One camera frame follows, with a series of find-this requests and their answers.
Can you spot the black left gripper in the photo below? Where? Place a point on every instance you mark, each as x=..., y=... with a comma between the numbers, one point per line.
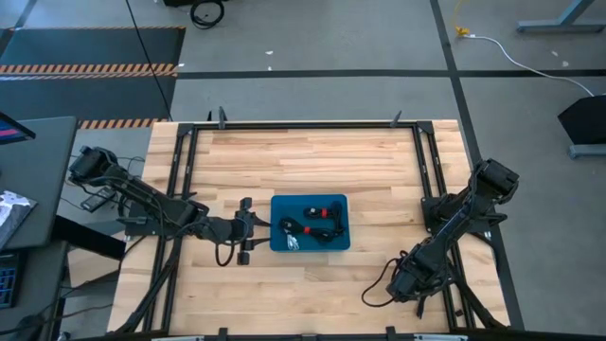
x=237, y=229

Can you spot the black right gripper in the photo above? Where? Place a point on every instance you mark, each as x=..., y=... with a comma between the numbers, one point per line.
x=404, y=284

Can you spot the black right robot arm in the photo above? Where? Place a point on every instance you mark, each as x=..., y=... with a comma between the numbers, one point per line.
x=461, y=215

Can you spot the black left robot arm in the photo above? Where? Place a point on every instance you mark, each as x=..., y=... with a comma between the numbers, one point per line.
x=156, y=204

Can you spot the blue plastic tray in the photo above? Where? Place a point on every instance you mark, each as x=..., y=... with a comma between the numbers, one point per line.
x=279, y=203

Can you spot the black table clamp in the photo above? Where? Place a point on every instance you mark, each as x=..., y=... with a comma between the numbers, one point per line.
x=396, y=119
x=221, y=118

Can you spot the black handheld device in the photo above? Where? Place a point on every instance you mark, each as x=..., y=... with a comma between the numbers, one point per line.
x=97, y=199

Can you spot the grey side desk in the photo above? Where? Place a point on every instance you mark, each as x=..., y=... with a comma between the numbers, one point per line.
x=42, y=161

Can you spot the black box on grey foot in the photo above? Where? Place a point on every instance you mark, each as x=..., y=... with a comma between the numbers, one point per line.
x=584, y=120

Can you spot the black hazard-striped floor mat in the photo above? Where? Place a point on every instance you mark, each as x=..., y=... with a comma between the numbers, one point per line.
x=94, y=47

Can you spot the black and white book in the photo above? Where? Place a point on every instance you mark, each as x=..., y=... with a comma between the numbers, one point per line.
x=12, y=213

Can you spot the dark keypad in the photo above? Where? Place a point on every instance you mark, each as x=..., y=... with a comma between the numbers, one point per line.
x=8, y=279

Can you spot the computer monitor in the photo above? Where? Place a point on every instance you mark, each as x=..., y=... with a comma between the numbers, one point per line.
x=12, y=129

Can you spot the grey metal desk leg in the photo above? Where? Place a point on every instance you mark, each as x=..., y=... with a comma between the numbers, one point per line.
x=563, y=24

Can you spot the black aluminium table frame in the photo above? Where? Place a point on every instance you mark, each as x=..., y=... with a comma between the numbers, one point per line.
x=308, y=125

